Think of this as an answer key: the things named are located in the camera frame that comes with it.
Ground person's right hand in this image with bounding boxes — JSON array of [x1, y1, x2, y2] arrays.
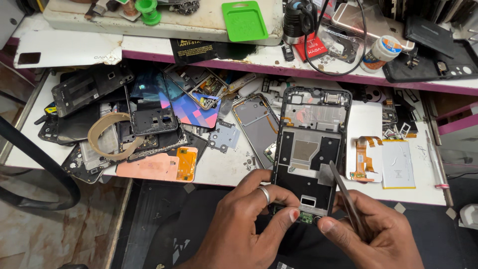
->
[[319, 190, 425, 269]]

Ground person's left hand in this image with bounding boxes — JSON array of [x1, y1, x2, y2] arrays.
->
[[185, 169, 301, 269]]

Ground grey metal tweezers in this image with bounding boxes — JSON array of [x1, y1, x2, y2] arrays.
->
[[329, 161, 370, 241]]

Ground white battery yellow edge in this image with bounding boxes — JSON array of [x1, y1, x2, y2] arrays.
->
[[381, 139, 417, 190]]

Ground person's black trousers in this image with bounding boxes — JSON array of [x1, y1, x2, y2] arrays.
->
[[144, 185, 478, 269]]

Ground white plastic object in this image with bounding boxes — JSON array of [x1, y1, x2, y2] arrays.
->
[[458, 203, 478, 229]]

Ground silver screwdriver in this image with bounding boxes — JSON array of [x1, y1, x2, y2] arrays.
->
[[425, 130, 450, 190]]

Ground grey metal shield plate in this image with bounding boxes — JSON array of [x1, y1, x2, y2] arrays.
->
[[207, 120, 241, 154]]

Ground pink display panel orange flex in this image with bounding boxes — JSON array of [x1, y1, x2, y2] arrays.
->
[[115, 146, 199, 183]]

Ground white panel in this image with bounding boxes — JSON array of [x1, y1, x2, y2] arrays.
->
[[345, 100, 384, 184]]

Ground colourful geometric phone back cover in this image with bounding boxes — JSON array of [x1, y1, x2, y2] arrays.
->
[[158, 75, 222, 129]]

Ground heap of small phone parts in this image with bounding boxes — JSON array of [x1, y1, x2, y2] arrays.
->
[[364, 85, 419, 139]]

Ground beige tape roll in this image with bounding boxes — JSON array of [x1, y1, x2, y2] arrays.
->
[[87, 112, 146, 161]]

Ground black phone case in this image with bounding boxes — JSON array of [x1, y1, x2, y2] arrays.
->
[[382, 39, 478, 84]]

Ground black antistatic bag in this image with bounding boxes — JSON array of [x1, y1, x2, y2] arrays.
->
[[170, 37, 258, 66]]

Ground white paste jar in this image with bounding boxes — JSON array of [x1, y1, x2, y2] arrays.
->
[[360, 35, 403, 74]]

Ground black glossy phone screen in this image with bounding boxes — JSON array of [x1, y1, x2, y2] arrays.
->
[[56, 104, 101, 145]]

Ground clear bag with phone part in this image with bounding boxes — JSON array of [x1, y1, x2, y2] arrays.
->
[[320, 27, 361, 64]]

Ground red small box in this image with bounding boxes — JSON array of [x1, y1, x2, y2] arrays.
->
[[293, 33, 329, 63]]

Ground black phone housing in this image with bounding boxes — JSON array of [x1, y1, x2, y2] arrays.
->
[[51, 64, 134, 119]]

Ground black curved chair armrest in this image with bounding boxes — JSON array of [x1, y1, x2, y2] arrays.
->
[[0, 115, 81, 211]]

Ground black flat phone panel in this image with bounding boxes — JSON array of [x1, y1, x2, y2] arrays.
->
[[404, 16, 456, 59]]

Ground dirty white plastic board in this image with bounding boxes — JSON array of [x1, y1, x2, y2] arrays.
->
[[43, 0, 284, 46]]

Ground green plastic tray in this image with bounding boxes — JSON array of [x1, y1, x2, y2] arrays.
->
[[221, 1, 269, 42]]

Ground gold phone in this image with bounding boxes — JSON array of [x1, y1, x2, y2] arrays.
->
[[331, 3, 415, 52]]

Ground black cylindrical lamp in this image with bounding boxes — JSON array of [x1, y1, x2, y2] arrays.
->
[[283, 0, 318, 45]]

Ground heap of stacked phones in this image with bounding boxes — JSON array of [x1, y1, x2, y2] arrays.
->
[[377, 0, 478, 36]]

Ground green solder spool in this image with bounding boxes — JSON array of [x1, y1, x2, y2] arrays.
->
[[134, 0, 162, 26]]

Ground white phone back cover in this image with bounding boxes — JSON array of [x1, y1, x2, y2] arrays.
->
[[14, 29, 123, 69]]

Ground orange flex cable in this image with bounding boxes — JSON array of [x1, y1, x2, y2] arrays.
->
[[350, 136, 384, 182]]

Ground grey phone frame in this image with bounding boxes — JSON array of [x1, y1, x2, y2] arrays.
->
[[231, 93, 281, 170]]

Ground black frame with camera holes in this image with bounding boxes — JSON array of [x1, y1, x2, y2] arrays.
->
[[125, 70, 179, 136]]

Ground silver edged phone frame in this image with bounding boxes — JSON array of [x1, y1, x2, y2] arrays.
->
[[163, 64, 229, 111]]

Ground black phone frame clear panel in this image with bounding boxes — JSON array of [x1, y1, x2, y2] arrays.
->
[[61, 143, 116, 184]]

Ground black cable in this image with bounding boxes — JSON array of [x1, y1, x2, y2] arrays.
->
[[304, 0, 369, 77]]

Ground copper wire spool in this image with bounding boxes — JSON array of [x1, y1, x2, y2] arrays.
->
[[122, 0, 140, 18]]

